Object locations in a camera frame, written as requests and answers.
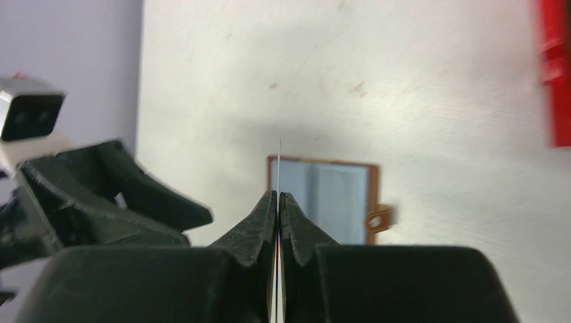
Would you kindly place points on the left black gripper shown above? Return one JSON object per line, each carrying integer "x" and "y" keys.
{"x": 104, "y": 199}

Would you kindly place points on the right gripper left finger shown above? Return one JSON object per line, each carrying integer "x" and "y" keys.
{"x": 228, "y": 281}

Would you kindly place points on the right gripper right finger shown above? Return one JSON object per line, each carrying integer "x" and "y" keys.
{"x": 325, "y": 281}

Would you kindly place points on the brown leather card holder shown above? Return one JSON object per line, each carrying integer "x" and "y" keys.
{"x": 341, "y": 197}

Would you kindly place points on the thin card edge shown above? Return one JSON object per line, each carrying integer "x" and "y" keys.
{"x": 278, "y": 292}

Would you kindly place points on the red left bin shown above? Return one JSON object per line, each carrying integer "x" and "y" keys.
{"x": 554, "y": 27}

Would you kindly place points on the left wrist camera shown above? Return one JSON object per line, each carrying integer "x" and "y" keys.
{"x": 29, "y": 108}

